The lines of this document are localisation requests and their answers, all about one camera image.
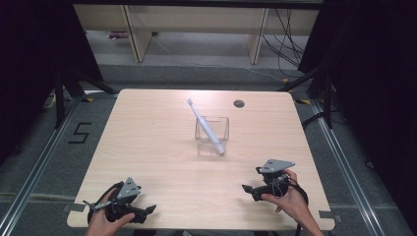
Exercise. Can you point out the person's right hand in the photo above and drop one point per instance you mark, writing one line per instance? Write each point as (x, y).
(293, 203)

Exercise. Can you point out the clear plastic container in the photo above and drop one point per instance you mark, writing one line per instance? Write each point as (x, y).
(221, 131)

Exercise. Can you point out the white electric toothbrush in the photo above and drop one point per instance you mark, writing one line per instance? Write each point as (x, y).
(207, 128)

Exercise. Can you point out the grey tape patch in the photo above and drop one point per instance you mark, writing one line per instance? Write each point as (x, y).
(74, 207)
(330, 216)

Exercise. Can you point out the pink object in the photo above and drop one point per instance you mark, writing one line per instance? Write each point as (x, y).
(116, 35)

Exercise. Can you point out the black metal stand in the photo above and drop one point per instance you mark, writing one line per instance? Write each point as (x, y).
(59, 98)
(327, 98)

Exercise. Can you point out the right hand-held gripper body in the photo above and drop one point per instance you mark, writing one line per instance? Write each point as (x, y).
(275, 167)

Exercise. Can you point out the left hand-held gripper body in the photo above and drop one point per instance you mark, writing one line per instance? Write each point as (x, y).
(128, 190)

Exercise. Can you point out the metal floor rail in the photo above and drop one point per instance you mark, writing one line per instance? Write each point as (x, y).
(39, 167)
(344, 170)

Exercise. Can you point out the person's left hand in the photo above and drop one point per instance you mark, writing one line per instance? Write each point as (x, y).
(102, 224)

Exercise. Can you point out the black curtain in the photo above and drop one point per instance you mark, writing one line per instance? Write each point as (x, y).
(377, 82)
(29, 65)

